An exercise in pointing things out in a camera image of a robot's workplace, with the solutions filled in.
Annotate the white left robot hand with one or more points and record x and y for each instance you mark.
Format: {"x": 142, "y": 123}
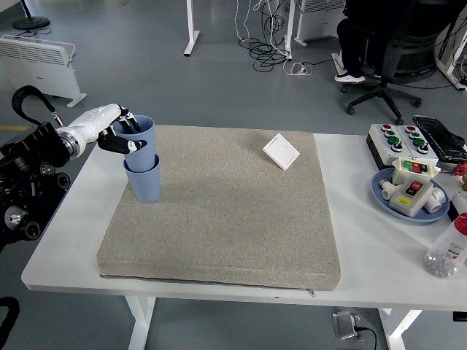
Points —
{"x": 95, "y": 120}

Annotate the brown small object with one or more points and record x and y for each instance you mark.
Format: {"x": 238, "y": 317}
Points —
{"x": 465, "y": 182}

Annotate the red shiny small object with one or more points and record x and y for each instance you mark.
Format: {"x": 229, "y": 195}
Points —
{"x": 461, "y": 170}

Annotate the black small box under table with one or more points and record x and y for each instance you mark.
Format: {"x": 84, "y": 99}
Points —
{"x": 460, "y": 316}

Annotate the black office chair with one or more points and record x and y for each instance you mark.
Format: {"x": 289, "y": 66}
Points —
{"x": 412, "y": 58}

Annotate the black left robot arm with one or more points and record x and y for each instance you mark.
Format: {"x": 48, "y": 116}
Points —
{"x": 33, "y": 160}

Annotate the blue ribbed plastic cup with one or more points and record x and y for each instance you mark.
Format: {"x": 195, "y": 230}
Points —
{"x": 144, "y": 158}
{"x": 146, "y": 186}

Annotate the white table leg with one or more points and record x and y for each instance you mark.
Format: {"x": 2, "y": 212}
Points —
{"x": 399, "y": 328}
{"x": 140, "y": 321}

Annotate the grey power adapter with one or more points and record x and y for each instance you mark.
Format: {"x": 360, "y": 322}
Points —
{"x": 344, "y": 324}

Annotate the white power strip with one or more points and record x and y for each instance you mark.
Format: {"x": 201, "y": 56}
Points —
{"x": 299, "y": 68}

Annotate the black fan stand base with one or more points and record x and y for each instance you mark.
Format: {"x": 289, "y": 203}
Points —
{"x": 31, "y": 22}

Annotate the beige red-button switch box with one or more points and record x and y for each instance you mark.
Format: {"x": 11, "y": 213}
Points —
{"x": 408, "y": 198}

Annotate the white four-button control box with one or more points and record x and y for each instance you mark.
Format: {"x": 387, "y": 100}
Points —
{"x": 428, "y": 156}

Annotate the white three-button control box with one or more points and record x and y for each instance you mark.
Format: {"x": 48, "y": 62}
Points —
{"x": 383, "y": 146}

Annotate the blue round plate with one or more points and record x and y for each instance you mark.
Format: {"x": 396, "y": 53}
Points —
{"x": 385, "y": 208}

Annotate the white green-red switch box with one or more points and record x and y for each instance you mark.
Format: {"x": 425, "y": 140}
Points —
{"x": 414, "y": 167}

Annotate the grey-brown cushion mat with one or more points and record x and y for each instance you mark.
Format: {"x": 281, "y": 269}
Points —
{"x": 237, "y": 226}

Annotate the person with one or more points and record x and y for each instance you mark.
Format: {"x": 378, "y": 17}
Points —
{"x": 350, "y": 47}

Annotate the clear red-capped screw bottle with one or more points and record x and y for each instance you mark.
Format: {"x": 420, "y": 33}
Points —
{"x": 448, "y": 244}

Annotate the white small box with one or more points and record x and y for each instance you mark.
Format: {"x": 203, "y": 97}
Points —
{"x": 460, "y": 204}

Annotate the white wall switch panel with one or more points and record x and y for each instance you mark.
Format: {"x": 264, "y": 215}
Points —
{"x": 281, "y": 151}

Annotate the white pipe fitting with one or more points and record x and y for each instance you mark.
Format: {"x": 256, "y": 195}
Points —
{"x": 436, "y": 200}
{"x": 387, "y": 189}

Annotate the white desk leg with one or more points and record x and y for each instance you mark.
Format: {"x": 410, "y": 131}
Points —
{"x": 289, "y": 33}
{"x": 191, "y": 33}

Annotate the white desk foot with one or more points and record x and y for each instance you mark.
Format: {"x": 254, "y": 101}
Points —
{"x": 336, "y": 62}
{"x": 447, "y": 71}

